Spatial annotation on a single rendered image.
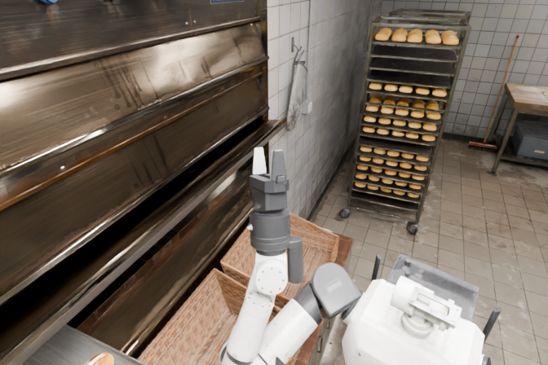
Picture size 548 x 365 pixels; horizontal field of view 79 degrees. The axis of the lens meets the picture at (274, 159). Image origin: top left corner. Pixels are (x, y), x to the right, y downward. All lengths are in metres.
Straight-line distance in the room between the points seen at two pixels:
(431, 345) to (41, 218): 0.93
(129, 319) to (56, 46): 0.92
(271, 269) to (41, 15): 0.73
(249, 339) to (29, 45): 0.79
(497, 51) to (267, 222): 4.65
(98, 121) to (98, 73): 0.13
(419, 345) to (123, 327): 0.96
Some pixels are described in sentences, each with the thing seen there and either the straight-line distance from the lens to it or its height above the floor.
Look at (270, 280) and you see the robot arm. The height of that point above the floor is 1.54.
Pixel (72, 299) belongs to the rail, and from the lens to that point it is 0.94.
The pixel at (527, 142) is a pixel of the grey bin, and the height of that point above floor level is 0.40.
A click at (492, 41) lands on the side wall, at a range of 5.09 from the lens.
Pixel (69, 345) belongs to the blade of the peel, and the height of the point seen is 1.18.
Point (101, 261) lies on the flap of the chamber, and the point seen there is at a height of 1.40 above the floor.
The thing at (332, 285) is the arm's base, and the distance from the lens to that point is 0.88.
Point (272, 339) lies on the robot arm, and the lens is 0.89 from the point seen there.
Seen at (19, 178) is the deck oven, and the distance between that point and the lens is 0.92.
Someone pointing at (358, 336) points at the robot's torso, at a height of 1.37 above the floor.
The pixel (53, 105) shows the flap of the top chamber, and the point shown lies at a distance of 0.94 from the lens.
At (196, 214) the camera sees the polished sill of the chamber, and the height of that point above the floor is 1.18.
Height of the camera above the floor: 2.07
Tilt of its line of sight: 29 degrees down
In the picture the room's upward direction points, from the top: straight up
